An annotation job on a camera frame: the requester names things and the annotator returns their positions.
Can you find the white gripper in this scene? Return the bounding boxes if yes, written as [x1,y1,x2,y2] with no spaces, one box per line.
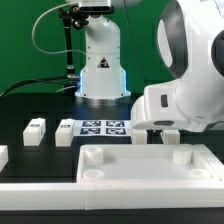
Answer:
[131,83,187,130]

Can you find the white desk top tray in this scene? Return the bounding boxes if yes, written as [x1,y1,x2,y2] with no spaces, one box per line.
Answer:
[76,144,224,183]

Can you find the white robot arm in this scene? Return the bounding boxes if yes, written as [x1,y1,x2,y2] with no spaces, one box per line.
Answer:
[66,0,224,132]

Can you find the fiducial marker sheet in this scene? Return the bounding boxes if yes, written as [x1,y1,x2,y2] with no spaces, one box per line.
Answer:
[73,120,130,137]

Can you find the white front fence bar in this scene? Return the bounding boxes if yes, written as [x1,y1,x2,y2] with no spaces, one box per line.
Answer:
[0,182,224,211]

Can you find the white fence bar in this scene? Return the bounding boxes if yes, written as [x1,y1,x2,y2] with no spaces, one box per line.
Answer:
[0,145,8,172]
[0,182,224,211]

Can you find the white left fence bar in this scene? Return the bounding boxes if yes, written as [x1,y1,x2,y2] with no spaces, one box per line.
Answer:
[0,145,8,172]

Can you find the black cable bundle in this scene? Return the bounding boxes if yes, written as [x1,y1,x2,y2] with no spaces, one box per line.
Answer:
[0,75,79,99]

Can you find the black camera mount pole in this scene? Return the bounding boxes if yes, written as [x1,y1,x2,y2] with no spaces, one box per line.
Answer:
[58,5,88,79]

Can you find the grey cable loop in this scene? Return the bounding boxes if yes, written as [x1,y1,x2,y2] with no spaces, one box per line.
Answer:
[31,2,88,56]

